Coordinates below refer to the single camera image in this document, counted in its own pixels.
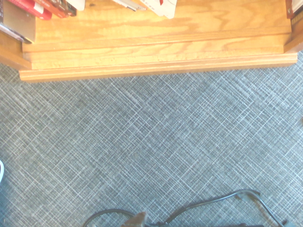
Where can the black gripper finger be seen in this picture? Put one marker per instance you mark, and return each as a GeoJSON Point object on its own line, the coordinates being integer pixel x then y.
{"type": "Point", "coordinates": [138, 221]}

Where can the wooden bookshelf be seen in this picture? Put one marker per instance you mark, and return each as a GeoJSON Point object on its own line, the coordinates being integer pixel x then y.
{"type": "Point", "coordinates": [154, 47]}

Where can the white book red figures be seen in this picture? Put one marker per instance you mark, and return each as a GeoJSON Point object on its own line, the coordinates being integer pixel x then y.
{"type": "Point", "coordinates": [163, 7]}

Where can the thin leaning paperback book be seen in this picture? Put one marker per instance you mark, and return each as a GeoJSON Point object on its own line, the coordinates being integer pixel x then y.
{"type": "Point", "coordinates": [131, 4]}

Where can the thin black book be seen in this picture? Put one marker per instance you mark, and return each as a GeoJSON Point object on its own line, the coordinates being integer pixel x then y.
{"type": "Point", "coordinates": [71, 9]}

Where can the plain white book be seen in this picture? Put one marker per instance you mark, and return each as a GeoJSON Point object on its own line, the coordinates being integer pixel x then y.
{"type": "Point", "coordinates": [78, 4]}

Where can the dark red book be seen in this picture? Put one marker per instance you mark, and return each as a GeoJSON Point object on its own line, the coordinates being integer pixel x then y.
{"type": "Point", "coordinates": [54, 8]}

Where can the large grey white book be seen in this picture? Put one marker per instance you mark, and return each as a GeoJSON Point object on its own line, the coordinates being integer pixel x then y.
{"type": "Point", "coordinates": [16, 21]}

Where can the bright red book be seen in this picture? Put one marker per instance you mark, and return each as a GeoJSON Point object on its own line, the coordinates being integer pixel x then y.
{"type": "Point", "coordinates": [35, 8]}

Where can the dark patterned book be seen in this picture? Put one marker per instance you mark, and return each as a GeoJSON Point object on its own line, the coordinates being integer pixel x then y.
{"type": "Point", "coordinates": [292, 9]}

